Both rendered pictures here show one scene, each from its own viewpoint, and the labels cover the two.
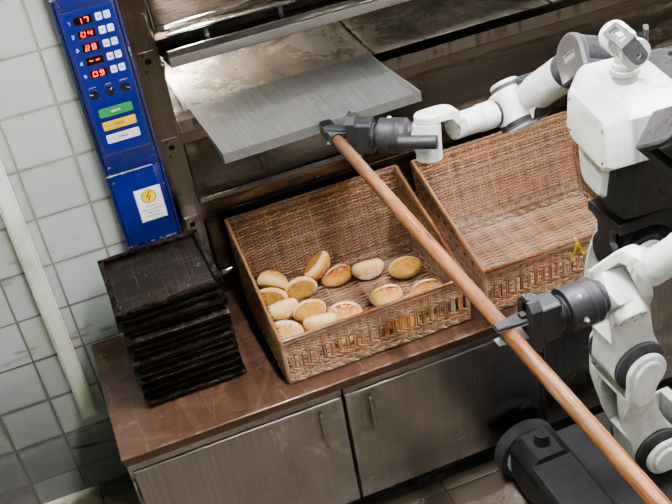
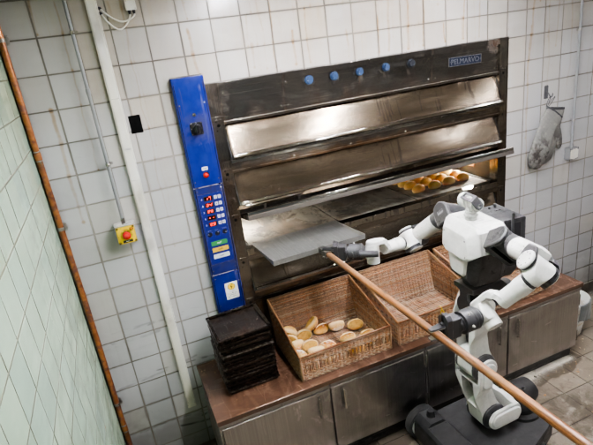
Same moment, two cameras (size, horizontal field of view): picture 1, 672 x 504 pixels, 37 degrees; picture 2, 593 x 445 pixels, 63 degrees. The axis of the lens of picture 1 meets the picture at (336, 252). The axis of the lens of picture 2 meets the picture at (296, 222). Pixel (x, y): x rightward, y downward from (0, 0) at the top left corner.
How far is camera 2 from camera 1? 0.35 m
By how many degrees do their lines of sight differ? 15
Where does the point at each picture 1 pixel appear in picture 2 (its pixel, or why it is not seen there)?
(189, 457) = (251, 422)
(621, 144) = (474, 247)
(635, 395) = (483, 382)
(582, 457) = (452, 423)
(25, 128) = (175, 250)
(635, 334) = (481, 350)
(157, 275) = (236, 324)
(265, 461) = (289, 426)
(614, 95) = (468, 224)
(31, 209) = (173, 291)
